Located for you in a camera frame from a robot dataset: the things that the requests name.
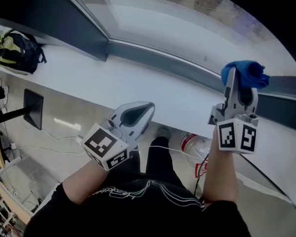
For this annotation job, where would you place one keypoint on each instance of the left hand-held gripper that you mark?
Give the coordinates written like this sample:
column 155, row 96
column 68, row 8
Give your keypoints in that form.
column 103, row 144

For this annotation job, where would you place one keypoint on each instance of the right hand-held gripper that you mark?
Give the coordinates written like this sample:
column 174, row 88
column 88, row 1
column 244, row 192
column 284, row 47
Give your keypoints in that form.
column 236, row 134

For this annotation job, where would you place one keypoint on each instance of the blue cloth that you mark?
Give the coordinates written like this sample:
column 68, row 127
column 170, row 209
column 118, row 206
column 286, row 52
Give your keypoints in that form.
column 249, row 73

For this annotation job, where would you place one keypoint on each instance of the clear window glass pane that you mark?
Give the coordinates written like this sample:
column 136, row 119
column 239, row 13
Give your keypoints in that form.
column 175, row 21

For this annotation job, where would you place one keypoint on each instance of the person's right forearm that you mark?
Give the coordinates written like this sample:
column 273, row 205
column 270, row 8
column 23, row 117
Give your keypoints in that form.
column 220, row 176

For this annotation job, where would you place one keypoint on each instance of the person's left forearm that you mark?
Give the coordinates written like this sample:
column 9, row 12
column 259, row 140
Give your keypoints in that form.
column 86, row 181

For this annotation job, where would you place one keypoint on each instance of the white windowsill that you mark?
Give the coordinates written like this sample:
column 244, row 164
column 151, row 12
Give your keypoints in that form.
column 138, row 88

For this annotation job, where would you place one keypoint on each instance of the grey sneaker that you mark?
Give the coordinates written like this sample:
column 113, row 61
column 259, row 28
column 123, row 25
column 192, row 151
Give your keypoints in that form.
column 164, row 132

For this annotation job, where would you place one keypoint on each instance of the person's black trousers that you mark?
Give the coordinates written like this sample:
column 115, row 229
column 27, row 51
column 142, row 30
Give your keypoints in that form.
column 160, row 164

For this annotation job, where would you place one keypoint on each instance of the clear bag with red print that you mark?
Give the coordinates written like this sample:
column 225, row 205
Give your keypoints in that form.
column 197, row 147

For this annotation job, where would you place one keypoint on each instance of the person's black printed t-shirt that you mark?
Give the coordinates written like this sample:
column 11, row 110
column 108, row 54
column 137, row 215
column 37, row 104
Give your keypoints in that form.
column 138, row 213

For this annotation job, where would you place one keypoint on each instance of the green and black backpack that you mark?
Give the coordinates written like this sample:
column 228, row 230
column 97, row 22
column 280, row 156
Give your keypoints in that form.
column 17, row 53

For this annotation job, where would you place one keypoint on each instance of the black table pedestal base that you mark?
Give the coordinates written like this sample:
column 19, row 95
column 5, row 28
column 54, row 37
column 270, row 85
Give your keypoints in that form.
column 33, row 110

